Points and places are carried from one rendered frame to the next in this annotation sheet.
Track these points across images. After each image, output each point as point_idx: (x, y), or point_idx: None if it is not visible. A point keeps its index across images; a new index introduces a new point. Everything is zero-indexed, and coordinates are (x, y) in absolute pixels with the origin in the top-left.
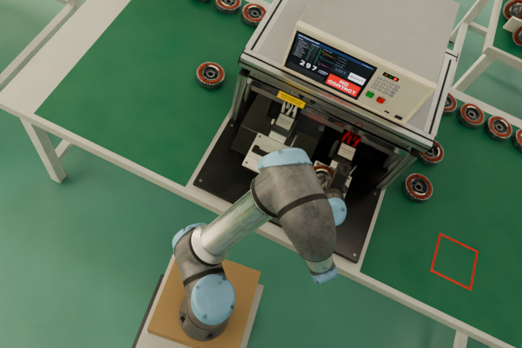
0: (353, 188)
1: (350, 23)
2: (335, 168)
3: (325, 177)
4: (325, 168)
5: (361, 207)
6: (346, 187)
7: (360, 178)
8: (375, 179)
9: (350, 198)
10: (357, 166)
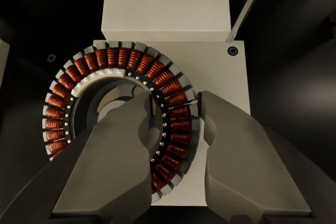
0: (262, 77)
1: None
2: (145, 37)
3: (58, 183)
4: (109, 61)
5: (325, 135)
6: (330, 196)
7: (268, 30)
8: (317, 9)
9: (271, 121)
10: None
